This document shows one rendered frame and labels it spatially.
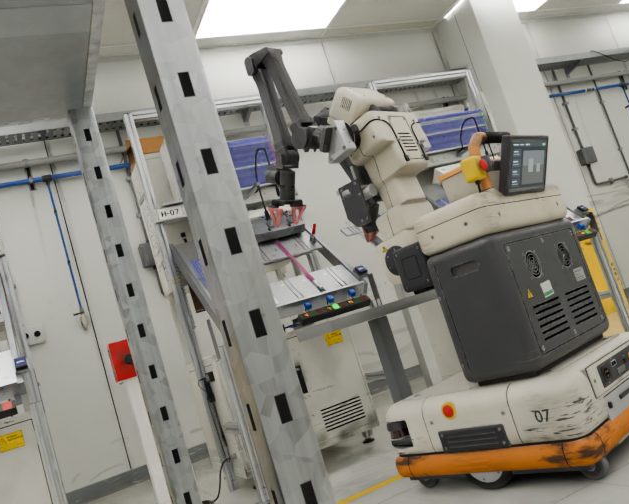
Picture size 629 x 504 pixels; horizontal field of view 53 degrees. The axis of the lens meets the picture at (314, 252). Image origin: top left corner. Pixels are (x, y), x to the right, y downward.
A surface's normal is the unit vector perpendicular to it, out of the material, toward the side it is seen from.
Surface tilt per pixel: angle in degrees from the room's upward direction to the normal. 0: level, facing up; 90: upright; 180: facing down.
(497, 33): 90
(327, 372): 90
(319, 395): 90
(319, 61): 90
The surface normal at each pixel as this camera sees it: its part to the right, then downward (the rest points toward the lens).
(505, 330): -0.70, 0.13
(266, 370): 0.37, -0.24
